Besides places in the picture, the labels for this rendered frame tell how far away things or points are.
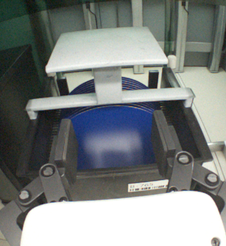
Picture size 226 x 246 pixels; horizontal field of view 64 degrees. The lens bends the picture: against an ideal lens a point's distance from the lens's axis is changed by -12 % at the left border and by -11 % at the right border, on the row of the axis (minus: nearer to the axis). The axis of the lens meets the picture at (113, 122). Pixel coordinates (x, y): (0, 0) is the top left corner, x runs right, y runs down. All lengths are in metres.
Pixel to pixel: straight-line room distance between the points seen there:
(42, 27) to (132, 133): 0.30
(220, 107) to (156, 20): 0.43
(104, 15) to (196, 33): 0.40
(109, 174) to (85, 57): 0.13
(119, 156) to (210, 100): 0.49
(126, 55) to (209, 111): 0.56
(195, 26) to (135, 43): 0.71
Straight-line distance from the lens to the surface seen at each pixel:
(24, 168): 0.25
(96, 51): 0.21
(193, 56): 0.98
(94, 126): 0.31
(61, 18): 0.88
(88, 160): 0.38
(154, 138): 0.16
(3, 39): 0.52
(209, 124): 0.67
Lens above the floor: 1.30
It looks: 42 degrees down
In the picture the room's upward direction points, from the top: 6 degrees counter-clockwise
